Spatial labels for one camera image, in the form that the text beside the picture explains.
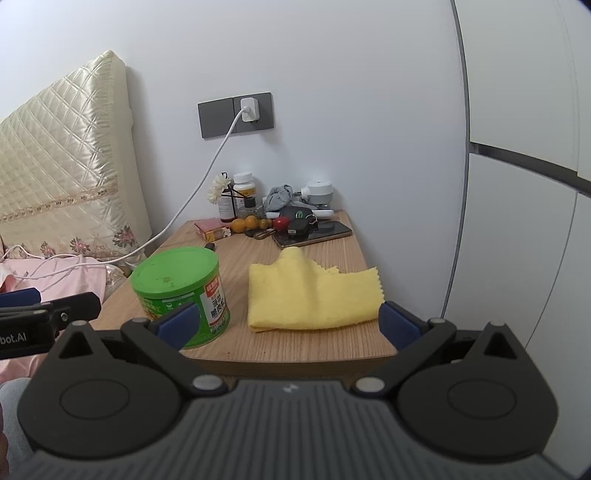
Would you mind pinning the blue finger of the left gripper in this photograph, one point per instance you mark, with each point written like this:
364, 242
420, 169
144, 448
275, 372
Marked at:
20, 298
85, 307

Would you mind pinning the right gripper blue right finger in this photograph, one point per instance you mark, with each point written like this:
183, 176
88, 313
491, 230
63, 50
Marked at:
416, 342

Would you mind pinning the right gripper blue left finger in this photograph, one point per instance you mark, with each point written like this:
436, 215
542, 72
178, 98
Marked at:
159, 342

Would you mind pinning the green lidded can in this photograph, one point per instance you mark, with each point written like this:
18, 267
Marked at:
171, 278

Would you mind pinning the yellow cleaning cloth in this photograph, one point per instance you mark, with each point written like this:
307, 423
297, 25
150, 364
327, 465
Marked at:
296, 293

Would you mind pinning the pink bedding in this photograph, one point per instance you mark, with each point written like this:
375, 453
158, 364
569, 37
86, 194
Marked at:
48, 278

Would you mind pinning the quilted cream headboard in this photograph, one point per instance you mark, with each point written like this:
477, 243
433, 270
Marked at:
69, 179

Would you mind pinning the red cigarette box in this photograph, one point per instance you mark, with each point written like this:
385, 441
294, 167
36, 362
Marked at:
212, 229

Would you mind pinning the white wardrobe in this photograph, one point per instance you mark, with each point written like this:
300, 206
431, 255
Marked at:
524, 254

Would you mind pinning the white diffuser flowers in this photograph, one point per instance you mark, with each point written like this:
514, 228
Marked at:
219, 184

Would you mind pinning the black smartphone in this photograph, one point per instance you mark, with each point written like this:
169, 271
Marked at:
320, 232

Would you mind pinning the black car key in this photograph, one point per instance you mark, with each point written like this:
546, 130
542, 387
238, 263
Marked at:
301, 227

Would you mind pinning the red bead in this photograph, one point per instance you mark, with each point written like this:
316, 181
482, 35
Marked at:
281, 223

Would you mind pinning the black green pouch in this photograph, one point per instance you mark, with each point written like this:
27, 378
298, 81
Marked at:
296, 212

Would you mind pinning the white pill bottle yellow label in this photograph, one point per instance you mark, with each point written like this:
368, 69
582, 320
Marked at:
244, 193

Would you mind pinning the white round device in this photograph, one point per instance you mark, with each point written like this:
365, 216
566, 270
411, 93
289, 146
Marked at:
318, 195

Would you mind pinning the grey crumpled cloth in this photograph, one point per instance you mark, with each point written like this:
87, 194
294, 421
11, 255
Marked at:
278, 198

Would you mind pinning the white charger plug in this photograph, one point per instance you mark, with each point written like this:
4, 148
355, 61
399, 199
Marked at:
249, 108

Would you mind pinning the grey wall socket panel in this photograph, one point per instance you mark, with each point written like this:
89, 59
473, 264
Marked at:
216, 116

